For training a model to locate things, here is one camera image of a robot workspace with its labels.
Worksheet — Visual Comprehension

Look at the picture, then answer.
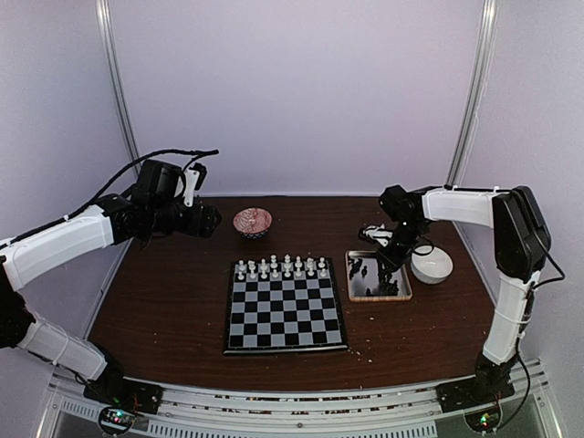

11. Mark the red patterned bowl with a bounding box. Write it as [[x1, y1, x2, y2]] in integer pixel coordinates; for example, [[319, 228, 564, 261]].
[[233, 207, 273, 239]]

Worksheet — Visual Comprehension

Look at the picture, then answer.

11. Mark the aluminium corner post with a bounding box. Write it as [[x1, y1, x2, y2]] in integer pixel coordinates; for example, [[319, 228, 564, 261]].
[[94, 0, 142, 161], [446, 0, 499, 186]]

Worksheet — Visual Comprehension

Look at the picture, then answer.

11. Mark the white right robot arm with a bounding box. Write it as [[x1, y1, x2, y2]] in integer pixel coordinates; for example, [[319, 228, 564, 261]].
[[360, 185, 551, 403]]

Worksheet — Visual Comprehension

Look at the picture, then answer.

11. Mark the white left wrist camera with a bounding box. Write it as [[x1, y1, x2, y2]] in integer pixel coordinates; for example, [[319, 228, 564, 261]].
[[183, 162, 207, 207]]

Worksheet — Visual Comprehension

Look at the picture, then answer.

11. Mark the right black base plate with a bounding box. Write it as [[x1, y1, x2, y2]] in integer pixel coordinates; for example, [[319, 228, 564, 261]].
[[435, 378, 516, 434]]

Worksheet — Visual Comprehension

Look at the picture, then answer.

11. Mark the black and white chessboard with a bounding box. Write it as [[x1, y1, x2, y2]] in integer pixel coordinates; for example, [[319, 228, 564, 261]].
[[224, 255, 349, 355]]

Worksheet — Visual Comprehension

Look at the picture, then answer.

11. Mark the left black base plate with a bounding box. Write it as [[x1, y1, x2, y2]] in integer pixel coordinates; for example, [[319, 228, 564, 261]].
[[83, 380, 163, 437]]

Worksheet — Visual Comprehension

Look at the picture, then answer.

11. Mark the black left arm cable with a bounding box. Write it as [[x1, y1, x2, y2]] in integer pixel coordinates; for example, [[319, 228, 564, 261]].
[[0, 148, 220, 247]]

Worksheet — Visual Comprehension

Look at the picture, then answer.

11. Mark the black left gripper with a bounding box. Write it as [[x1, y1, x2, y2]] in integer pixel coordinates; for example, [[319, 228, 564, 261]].
[[149, 200, 221, 238]]

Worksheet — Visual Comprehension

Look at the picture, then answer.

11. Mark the right aluminium corner post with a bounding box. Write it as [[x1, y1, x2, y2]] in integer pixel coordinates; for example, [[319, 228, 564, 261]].
[[446, 0, 499, 186]]

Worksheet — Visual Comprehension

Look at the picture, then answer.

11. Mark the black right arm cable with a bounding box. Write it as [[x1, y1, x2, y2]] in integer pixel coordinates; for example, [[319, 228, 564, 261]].
[[515, 245, 567, 412]]

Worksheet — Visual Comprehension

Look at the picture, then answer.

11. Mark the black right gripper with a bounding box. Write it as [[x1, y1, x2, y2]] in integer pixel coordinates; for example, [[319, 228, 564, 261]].
[[376, 219, 427, 276]]

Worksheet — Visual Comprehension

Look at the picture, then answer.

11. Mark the wooden rimmed metal tray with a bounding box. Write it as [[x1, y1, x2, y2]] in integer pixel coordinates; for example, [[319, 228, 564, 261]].
[[345, 250, 412, 302]]

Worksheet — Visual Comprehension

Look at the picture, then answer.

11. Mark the aluminium front rail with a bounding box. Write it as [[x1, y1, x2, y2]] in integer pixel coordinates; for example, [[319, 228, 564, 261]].
[[33, 360, 566, 437]]

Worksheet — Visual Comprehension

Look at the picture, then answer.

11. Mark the white ceramic bowl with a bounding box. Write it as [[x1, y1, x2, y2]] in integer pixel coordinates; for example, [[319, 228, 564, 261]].
[[411, 245, 454, 285]]

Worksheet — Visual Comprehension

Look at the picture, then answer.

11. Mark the left aluminium corner post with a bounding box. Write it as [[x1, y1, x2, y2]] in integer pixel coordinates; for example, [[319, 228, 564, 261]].
[[94, 0, 142, 161]]

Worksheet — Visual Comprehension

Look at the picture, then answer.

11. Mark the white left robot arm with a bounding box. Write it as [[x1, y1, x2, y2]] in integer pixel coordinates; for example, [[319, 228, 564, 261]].
[[1, 151, 221, 405]]

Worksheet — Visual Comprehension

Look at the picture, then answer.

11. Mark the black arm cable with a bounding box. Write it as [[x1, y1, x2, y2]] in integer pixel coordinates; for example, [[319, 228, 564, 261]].
[[0, 148, 220, 247], [515, 245, 567, 412]]

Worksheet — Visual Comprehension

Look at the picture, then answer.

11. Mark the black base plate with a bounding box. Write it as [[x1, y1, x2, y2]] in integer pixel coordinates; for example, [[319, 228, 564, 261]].
[[83, 380, 163, 437], [435, 378, 516, 434]]

